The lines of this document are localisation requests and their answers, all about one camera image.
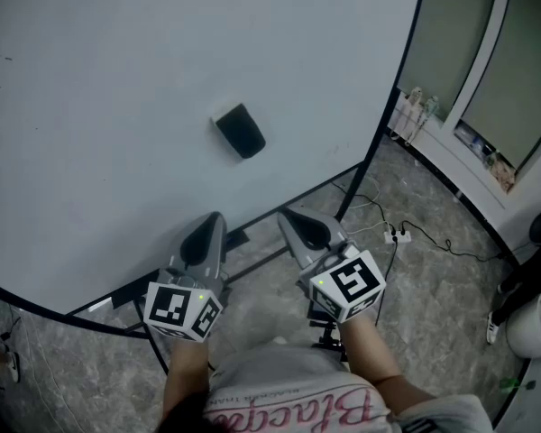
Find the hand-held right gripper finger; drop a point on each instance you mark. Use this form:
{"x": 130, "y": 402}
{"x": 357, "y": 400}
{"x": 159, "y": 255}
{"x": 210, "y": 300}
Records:
{"x": 293, "y": 246}
{"x": 329, "y": 230}

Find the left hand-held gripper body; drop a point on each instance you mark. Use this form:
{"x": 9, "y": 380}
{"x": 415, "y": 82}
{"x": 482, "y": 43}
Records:
{"x": 171, "y": 307}

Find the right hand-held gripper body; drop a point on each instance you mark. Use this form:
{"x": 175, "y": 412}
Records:
{"x": 349, "y": 282}

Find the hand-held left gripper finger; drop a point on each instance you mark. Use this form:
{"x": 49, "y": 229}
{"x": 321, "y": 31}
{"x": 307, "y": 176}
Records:
{"x": 190, "y": 242}
{"x": 220, "y": 251}

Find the black whiteboard eraser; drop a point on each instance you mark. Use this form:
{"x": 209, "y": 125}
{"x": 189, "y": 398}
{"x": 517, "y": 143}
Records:
{"x": 241, "y": 131}

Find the person's right forearm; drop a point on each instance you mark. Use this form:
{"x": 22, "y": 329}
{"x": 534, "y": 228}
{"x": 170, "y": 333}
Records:
{"x": 369, "y": 354}

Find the person's left forearm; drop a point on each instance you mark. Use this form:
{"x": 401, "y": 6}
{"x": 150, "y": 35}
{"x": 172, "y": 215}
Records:
{"x": 187, "y": 372}

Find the whiteboard on black stand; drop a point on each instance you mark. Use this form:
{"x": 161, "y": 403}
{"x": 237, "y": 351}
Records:
{"x": 117, "y": 106}

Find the white power strip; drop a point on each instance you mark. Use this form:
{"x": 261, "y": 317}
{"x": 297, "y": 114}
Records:
{"x": 397, "y": 237}

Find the person's white printed shirt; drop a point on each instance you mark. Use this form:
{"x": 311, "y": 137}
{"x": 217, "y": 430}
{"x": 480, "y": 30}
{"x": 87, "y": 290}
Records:
{"x": 279, "y": 377}

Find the clutter on window sill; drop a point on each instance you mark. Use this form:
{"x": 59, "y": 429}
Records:
{"x": 500, "y": 169}

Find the white rounded stool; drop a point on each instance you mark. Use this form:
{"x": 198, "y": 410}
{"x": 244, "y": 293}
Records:
{"x": 532, "y": 332}

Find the window with gray blind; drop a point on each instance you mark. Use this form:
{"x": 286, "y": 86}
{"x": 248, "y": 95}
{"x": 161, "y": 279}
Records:
{"x": 446, "y": 39}
{"x": 509, "y": 120}

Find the black clamp mount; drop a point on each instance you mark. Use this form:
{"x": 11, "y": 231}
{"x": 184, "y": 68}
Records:
{"x": 329, "y": 334}

